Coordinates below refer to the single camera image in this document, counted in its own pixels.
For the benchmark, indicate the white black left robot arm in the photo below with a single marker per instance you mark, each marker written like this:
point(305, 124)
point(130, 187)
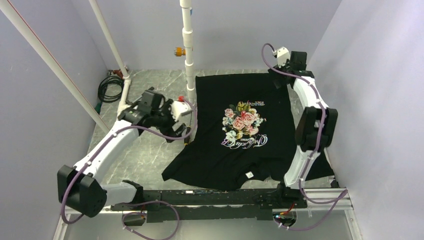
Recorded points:
point(148, 113)

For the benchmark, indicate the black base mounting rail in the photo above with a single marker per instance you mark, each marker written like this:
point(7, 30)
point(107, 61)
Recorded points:
point(261, 204)

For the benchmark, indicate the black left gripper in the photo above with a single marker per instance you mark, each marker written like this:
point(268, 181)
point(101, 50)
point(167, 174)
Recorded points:
point(168, 131)

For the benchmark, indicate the orange yellow pipe fitting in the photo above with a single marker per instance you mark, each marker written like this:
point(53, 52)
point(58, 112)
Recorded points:
point(179, 51)

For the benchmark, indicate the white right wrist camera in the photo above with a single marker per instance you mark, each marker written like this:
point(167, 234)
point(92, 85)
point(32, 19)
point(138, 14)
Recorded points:
point(282, 55)

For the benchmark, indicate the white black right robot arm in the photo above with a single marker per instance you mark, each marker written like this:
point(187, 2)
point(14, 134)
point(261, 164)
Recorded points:
point(316, 126)

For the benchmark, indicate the white pvc pipe frame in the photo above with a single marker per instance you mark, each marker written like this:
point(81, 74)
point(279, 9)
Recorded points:
point(34, 101)

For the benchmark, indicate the aluminium extrusion rail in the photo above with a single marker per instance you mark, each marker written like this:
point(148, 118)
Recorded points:
point(90, 200)

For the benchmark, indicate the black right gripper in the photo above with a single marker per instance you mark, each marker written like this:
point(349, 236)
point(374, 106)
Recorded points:
point(274, 75)

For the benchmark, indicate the black floral print t-shirt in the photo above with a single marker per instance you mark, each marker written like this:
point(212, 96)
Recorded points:
point(245, 131)

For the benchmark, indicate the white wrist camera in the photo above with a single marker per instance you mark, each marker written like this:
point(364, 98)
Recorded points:
point(282, 55)
point(180, 108)

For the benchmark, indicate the yellow black handled screwdriver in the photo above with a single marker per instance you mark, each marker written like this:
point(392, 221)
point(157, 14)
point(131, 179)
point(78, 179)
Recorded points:
point(187, 138)

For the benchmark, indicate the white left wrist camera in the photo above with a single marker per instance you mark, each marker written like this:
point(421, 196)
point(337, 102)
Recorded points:
point(180, 108)

